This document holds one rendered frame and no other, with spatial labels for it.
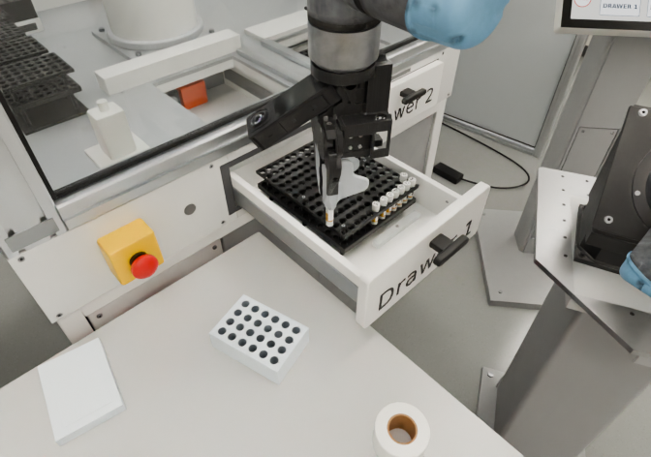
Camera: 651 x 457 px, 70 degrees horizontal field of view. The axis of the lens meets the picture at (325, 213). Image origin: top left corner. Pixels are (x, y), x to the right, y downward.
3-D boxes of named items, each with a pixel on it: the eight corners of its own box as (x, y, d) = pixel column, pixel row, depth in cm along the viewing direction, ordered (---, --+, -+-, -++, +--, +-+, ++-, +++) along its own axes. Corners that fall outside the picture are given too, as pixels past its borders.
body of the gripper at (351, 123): (388, 162, 56) (399, 70, 48) (320, 172, 55) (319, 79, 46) (370, 128, 62) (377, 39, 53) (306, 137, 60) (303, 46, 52)
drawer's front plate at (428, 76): (437, 104, 114) (445, 61, 107) (356, 150, 100) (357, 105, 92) (431, 101, 115) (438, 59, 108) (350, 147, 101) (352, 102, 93)
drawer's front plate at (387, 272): (476, 232, 81) (491, 184, 74) (363, 330, 67) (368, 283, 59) (468, 228, 82) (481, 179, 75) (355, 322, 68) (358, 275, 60)
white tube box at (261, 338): (309, 341, 72) (308, 327, 69) (278, 385, 67) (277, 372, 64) (246, 308, 77) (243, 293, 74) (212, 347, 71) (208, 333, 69)
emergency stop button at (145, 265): (163, 271, 70) (157, 254, 67) (139, 286, 68) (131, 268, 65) (153, 260, 72) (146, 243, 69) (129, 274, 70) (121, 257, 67)
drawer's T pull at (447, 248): (468, 242, 69) (470, 236, 68) (438, 269, 65) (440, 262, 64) (449, 229, 70) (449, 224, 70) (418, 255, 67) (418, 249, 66)
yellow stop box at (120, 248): (168, 264, 73) (156, 232, 68) (125, 289, 70) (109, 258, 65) (152, 247, 76) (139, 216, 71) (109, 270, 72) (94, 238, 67)
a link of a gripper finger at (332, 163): (341, 201, 57) (342, 140, 52) (329, 203, 57) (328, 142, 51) (332, 179, 61) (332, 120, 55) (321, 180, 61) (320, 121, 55)
